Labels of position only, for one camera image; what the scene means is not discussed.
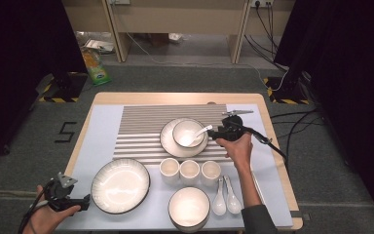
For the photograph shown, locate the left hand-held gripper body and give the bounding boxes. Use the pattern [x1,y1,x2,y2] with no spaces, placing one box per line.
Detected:
[43,172,78,213]

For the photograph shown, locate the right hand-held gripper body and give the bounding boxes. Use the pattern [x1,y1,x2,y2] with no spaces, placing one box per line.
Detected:
[221,109,255,142]

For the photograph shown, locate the white ceramic spoon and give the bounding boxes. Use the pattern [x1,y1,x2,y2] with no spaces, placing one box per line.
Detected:
[181,124,214,146]
[223,175,243,215]
[211,176,228,216]

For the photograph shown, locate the small white plate dark rim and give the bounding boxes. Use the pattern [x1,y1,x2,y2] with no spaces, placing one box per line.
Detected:
[159,117,209,159]

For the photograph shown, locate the white bowl with dark rim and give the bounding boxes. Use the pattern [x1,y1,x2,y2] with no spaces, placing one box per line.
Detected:
[171,119,206,149]
[168,186,211,234]

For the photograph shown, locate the white ceramic cup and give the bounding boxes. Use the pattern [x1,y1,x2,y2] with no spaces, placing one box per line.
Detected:
[201,160,222,188]
[179,159,202,187]
[159,157,181,186]

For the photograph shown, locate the person's right hand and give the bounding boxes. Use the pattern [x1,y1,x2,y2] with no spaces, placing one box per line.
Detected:
[214,132,254,171]

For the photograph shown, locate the person's left hand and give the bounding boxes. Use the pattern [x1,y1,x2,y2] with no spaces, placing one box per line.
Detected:
[22,184,82,234]

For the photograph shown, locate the large white plate dark rim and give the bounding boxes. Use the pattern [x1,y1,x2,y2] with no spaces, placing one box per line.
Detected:
[91,158,151,215]

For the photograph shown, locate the black stand base hazard tape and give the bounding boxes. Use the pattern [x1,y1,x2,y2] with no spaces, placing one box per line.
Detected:
[262,76,311,105]
[38,71,89,103]

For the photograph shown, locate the light blue table mat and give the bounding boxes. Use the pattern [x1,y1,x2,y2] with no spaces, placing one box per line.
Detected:
[56,103,295,231]

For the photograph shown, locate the striped woven placemat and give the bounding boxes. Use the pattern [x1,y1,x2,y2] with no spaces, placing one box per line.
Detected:
[112,103,238,165]

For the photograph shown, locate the crumpled white paper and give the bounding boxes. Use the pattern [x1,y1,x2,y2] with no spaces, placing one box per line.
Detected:
[168,32,184,45]

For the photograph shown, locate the beige wooden desk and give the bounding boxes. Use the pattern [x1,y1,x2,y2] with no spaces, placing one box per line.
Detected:
[61,0,296,64]

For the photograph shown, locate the black curtain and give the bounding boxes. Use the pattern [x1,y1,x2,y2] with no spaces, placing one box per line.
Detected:
[0,0,89,167]
[274,0,374,225]

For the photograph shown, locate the green snack bag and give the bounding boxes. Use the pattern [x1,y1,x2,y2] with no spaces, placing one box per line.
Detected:
[81,47,112,87]

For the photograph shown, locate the white paper packet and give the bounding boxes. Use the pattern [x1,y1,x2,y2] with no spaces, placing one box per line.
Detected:
[84,38,115,55]

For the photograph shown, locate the left hand-held gripper cable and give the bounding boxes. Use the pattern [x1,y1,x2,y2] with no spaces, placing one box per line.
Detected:
[18,179,56,234]

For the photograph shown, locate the hand-held gripper cable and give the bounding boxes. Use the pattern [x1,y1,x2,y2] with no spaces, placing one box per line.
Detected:
[18,179,56,234]
[242,126,288,170]

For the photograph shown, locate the right hand-held gripper cable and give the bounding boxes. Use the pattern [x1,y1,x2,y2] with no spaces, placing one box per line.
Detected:
[242,126,288,170]

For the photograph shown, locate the black floor cable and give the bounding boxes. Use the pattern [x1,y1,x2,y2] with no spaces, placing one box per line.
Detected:
[270,108,320,120]
[285,111,325,157]

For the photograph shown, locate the black socket cables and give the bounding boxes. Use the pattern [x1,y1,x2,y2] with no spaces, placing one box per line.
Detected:
[243,3,288,72]

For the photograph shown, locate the white wall socket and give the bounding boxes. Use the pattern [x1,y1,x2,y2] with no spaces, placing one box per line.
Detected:
[249,0,274,8]

